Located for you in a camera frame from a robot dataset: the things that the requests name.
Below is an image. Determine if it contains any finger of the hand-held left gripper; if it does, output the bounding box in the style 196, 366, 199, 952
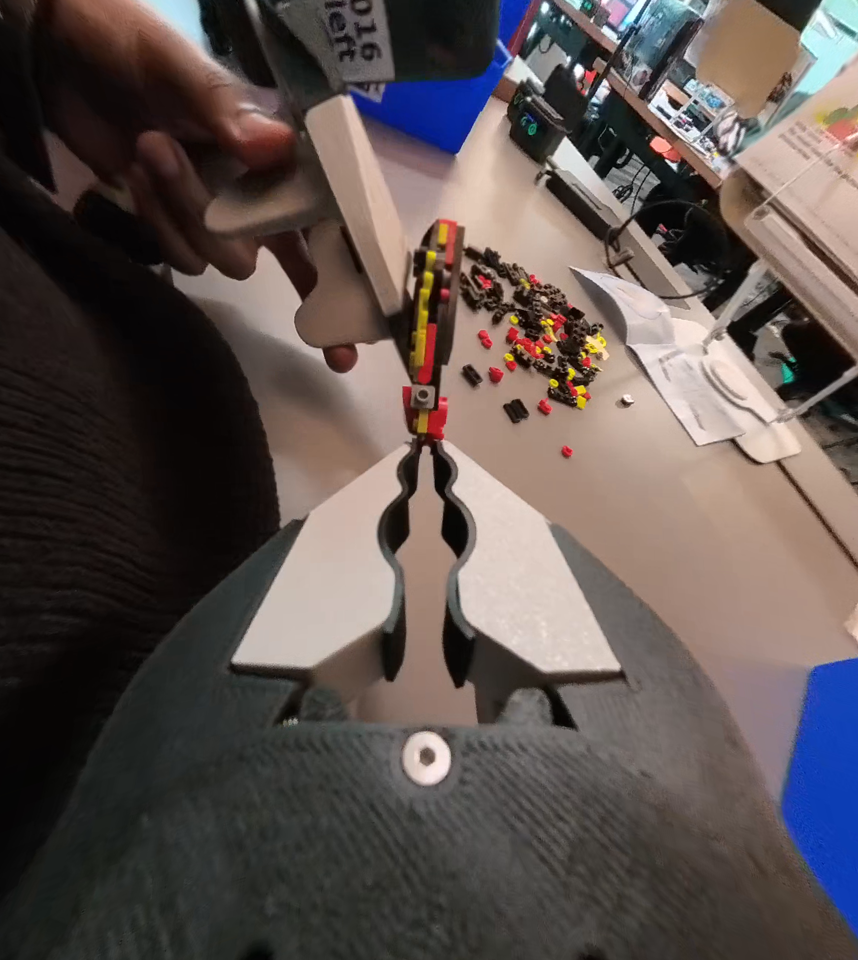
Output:
307, 93, 411, 320

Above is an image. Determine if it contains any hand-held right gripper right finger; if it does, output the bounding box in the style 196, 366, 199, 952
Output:
429, 441, 622, 723

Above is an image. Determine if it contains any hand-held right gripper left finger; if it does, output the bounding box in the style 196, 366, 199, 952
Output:
231, 442, 415, 704

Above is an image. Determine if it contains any yellow red lego car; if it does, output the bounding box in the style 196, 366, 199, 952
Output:
399, 217, 467, 451

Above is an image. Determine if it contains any pile of lego pieces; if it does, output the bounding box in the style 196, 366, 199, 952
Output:
459, 244, 611, 417

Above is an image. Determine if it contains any lego instruction booklet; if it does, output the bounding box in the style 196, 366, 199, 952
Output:
570, 266, 746, 447

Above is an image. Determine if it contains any person's left hand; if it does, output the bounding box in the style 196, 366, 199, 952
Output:
35, 0, 361, 374

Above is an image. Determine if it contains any blue bin with white tag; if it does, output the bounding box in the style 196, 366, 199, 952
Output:
350, 41, 512, 155

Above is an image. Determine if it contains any black device green light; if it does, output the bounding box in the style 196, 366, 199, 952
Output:
505, 78, 572, 165

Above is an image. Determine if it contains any wooden top table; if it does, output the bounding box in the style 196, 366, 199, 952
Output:
549, 0, 726, 189

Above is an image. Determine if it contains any person's black sweater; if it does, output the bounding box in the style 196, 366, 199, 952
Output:
0, 105, 283, 960

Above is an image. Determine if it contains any beige panel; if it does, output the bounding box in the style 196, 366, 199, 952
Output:
687, 0, 805, 117

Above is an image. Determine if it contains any blue plastic bin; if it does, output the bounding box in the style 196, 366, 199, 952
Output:
781, 645, 858, 960

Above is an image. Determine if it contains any printed instruction sheet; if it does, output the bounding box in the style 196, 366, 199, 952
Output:
732, 26, 858, 301

